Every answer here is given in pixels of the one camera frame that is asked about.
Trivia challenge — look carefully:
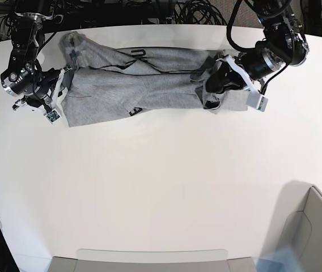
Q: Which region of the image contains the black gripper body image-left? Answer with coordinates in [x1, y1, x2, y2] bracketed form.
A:
[12, 68, 63, 112]

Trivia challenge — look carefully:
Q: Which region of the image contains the grey box at bottom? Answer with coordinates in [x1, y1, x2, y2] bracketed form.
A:
[48, 249, 257, 271]

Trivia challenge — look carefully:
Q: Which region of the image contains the grey box at right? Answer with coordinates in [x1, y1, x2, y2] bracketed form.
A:
[279, 186, 322, 271]

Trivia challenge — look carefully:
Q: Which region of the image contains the tangle of black cables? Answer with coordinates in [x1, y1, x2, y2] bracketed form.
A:
[141, 0, 228, 26]

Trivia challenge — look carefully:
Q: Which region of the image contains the black robot arm image-left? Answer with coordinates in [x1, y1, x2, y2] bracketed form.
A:
[0, 1, 71, 114]

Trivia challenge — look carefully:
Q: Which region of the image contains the blue translucent object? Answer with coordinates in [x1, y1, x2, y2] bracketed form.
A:
[255, 246, 304, 272]

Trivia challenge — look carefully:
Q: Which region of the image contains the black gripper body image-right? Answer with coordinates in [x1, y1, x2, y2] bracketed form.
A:
[234, 49, 283, 87]

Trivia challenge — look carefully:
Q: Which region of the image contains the grey box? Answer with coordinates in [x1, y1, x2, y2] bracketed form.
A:
[279, 186, 322, 271]
[48, 249, 257, 271]

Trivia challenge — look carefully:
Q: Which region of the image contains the grey T-shirt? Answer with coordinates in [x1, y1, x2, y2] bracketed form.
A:
[59, 32, 248, 127]

